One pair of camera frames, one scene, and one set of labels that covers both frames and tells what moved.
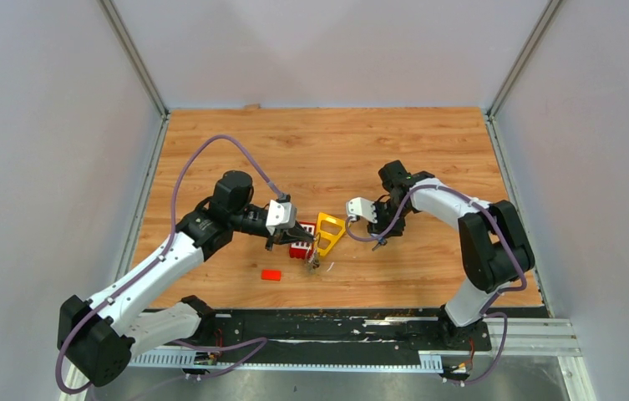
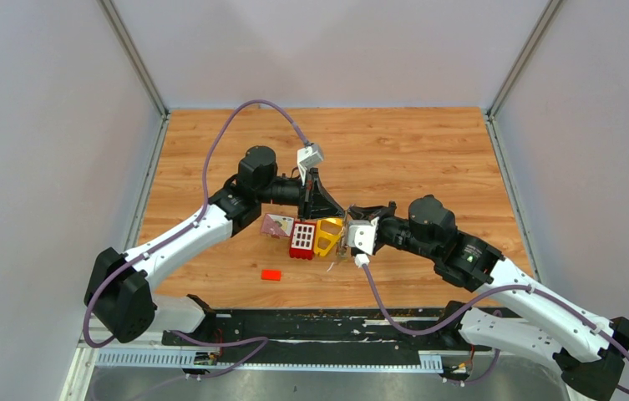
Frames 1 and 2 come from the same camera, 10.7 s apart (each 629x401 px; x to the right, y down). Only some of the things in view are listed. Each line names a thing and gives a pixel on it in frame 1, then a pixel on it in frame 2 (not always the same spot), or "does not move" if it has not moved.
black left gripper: [281, 236] -> [320, 204]
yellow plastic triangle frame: [329, 230] does not move
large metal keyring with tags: [312, 260] -> [343, 244]
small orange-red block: [273, 275] does not move
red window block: [303, 250] does not move
